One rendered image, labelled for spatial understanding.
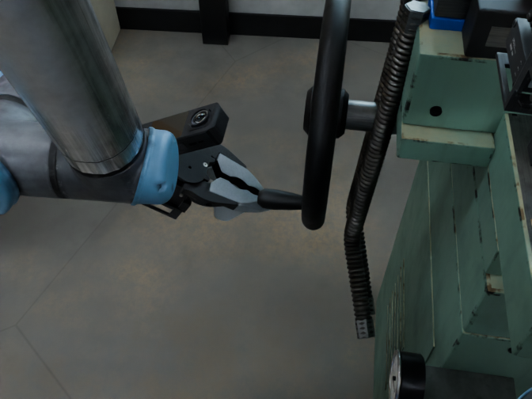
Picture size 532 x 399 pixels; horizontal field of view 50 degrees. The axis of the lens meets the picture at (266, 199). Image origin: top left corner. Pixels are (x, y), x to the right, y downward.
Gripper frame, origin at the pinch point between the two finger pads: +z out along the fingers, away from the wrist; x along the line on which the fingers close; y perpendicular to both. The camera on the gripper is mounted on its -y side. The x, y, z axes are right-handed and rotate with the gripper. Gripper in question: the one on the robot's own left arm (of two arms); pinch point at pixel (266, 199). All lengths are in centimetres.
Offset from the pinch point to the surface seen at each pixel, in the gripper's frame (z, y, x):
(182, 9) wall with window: -13, 81, -136
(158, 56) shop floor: -14, 92, -119
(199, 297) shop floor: 18, 73, -24
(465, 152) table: 11.3, -22.3, 1.7
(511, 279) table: 13.5, -23.9, 16.7
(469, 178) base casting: 17.6, -17.0, -1.9
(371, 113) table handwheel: 5.0, -14.5, -6.7
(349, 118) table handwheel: 3.1, -12.7, -6.2
